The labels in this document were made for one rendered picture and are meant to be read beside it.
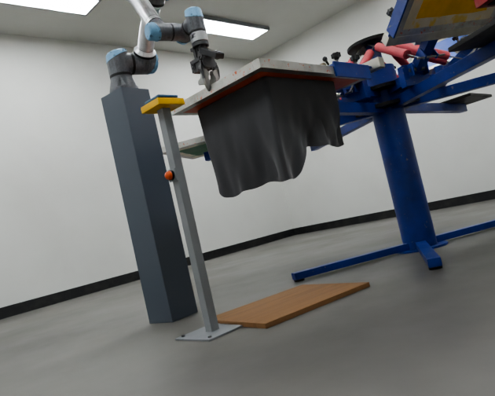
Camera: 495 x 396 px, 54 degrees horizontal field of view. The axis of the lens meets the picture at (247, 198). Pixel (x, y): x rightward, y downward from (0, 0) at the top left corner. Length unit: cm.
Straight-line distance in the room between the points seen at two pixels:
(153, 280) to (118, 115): 85
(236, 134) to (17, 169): 389
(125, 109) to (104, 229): 354
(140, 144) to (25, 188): 328
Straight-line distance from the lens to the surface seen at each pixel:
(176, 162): 198
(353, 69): 238
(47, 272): 564
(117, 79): 266
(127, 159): 254
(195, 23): 217
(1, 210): 557
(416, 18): 258
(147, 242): 249
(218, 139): 219
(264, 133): 200
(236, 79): 197
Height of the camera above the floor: 40
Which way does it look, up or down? 3 degrees up
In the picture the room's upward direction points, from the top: 13 degrees counter-clockwise
